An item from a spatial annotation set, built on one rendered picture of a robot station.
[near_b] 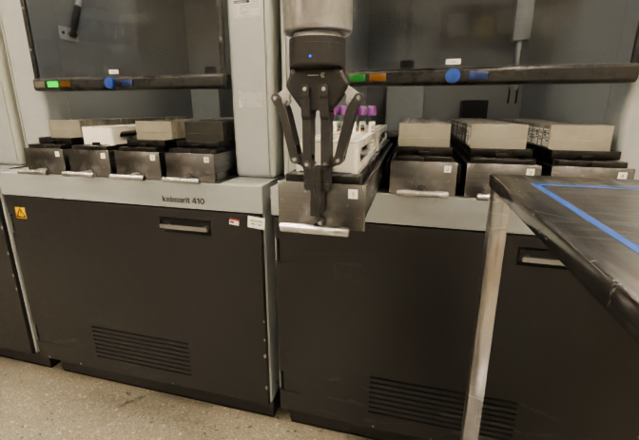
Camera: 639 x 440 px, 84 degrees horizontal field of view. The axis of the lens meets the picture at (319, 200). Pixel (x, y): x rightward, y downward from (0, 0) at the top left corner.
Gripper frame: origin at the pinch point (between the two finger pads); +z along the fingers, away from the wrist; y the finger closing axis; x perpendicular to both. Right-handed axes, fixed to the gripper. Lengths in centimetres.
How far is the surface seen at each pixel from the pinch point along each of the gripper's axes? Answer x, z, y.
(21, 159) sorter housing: -38, 4, 108
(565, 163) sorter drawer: -29, -1, -41
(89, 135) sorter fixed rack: -32, -4, 73
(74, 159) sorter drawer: -28, 2, 75
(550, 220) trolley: 15.1, -2.1, -24.7
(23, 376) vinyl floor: -28, 80, 115
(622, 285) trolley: 27.3, -2.0, -24.3
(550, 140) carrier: -36, -5, -40
